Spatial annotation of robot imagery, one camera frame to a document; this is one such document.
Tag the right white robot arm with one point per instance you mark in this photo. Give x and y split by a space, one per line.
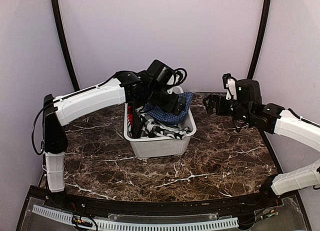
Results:
243 102

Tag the white slotted cable duct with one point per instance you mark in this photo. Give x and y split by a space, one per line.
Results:
121 222

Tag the right black frame post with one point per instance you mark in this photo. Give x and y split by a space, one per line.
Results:
260 38

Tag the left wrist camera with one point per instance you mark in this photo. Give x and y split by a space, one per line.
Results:
160 72

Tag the black white patterned shirt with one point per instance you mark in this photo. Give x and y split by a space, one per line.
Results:
144 126

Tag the red garment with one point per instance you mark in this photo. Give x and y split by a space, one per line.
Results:
130 117

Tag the white plastic bin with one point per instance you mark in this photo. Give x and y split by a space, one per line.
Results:
145 148

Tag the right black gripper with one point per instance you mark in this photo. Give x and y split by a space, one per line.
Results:
220 110

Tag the blue checked long sleeve shirt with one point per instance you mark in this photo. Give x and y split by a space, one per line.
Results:
168 118

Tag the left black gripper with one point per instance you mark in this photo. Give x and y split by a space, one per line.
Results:
170 106

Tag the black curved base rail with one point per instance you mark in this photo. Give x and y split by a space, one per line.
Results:
243 205

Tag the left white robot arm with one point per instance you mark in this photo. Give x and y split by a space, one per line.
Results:
145 86

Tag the black frame post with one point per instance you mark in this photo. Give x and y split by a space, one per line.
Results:
63 44
260 38

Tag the left black frame post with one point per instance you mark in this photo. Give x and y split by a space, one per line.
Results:
63 44

